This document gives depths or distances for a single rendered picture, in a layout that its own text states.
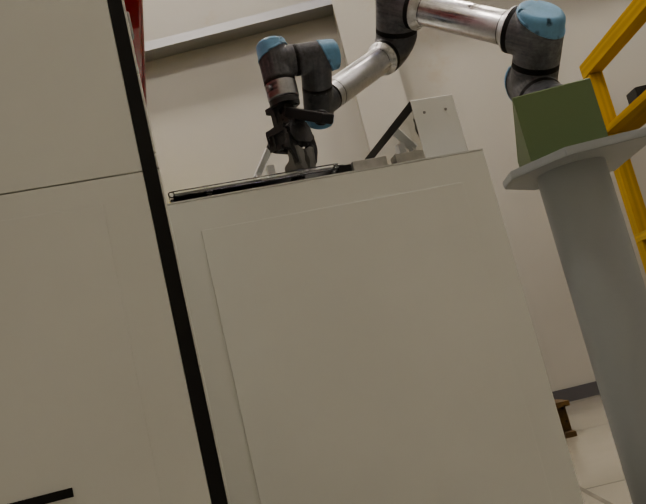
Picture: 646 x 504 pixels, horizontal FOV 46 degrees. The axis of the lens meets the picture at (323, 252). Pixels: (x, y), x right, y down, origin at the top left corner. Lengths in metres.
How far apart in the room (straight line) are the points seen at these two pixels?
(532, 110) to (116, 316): 1.11
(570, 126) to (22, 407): 1.31
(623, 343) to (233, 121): 3.74
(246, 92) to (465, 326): 3.91
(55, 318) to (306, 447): 0.48
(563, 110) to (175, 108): 3.69
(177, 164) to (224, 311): 3.82
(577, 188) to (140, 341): 1.07
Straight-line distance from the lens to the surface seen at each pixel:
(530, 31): 1.95
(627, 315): 1.80
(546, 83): 1.94
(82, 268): 1.14
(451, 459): 1.41
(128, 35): 1.26
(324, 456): 1.35
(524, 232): 4.97
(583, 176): 1.82
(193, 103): 5.22
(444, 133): 1.58
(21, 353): 1.14
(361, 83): 2.05
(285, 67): 1.85
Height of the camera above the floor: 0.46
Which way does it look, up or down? 9 degrees up
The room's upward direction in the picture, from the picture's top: 14 degrees counter-clockwise
